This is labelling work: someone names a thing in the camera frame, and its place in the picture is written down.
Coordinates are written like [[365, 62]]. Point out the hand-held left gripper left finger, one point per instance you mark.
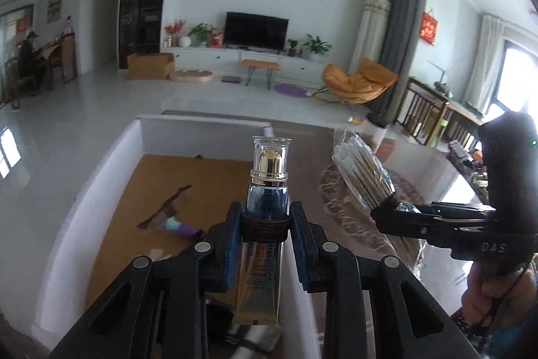
[[233, 258]]

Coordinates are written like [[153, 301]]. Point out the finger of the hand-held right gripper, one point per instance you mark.
[[458, 209], [420, 226]]

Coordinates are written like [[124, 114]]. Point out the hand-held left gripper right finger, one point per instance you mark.
[[300, 258]]

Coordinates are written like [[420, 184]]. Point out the purple plastic toy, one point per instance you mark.
[[185, 232]]

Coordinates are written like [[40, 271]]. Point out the bag of cotton swabs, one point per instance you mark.
[[361, 169]]

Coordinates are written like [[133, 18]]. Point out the white storage box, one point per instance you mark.
[[84, 195]]

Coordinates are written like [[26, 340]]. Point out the person's right hand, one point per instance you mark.
[[491, 296]]

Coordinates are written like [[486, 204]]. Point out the wooden side table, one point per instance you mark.
[[464, 113]]

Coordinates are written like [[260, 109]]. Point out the yellow green stool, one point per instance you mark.
[[436, 132]]

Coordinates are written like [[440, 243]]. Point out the clear jar with black lid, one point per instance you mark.
[[374, 134]]

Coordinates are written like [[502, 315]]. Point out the white sheer curtain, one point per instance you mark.
[[483, 60]]

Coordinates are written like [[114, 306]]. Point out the orange lounge chair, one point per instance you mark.
[[357, 83]]

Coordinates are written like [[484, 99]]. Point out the round purple floor mat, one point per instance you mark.
[[291, 90]]

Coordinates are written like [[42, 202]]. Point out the grey curtain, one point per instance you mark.
[[399, 26]]

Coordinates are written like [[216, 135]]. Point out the round beige floor cushion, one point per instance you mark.
[[191, 76]]

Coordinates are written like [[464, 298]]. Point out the wooden bench with metal legs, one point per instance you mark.
[[260, 64]]

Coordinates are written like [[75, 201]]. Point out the covered floor standing air conditioner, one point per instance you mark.
[[372, 26]]

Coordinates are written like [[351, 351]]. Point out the white television cabinet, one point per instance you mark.
[[201, 57]]

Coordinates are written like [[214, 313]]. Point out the large potted green plant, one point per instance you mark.
[[317, 45]]

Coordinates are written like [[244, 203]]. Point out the cardboard box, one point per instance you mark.
[[149, 66]]

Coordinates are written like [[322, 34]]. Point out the small potted plant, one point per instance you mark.
[[293, 47]]

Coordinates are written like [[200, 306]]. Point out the red gift box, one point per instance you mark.
[[217, 39]]

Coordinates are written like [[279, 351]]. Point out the round white vase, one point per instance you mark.
[[185, 42]]

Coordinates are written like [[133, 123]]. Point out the bushy potted green plant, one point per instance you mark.
[[201, 33]]

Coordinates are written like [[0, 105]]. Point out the flat screen television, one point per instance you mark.
[[256, 30]]

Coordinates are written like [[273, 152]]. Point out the red flower arrangement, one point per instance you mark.
[[174, 29]]

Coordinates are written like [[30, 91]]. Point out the red wall hanging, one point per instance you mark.
[[429, 29]]

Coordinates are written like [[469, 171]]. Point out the framed wall picture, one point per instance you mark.
[[55, 3]]

